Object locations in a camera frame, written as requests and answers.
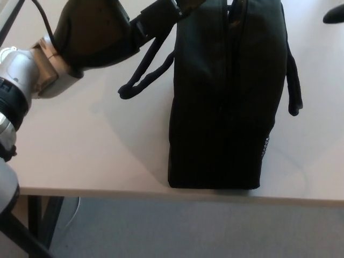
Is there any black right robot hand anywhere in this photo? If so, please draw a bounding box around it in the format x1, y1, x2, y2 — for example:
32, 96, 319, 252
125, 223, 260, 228
322, 4, 344, 25

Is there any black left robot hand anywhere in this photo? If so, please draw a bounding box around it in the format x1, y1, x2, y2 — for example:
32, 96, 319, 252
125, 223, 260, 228
52, 0, 186, 79

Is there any black fabric lunch bag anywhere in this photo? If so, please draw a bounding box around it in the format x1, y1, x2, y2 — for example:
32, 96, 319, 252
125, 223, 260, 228
117, 0, 304, 190

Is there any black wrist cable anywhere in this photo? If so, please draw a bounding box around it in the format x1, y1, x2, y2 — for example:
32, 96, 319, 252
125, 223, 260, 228
31, 0, 56, 45

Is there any white floor cable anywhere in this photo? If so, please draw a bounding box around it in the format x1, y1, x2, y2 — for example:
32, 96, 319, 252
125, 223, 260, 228
64, 197, 81, 230

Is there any black metal desk frame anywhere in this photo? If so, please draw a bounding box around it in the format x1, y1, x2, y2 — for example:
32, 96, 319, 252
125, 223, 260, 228
0, 195, 66, 258

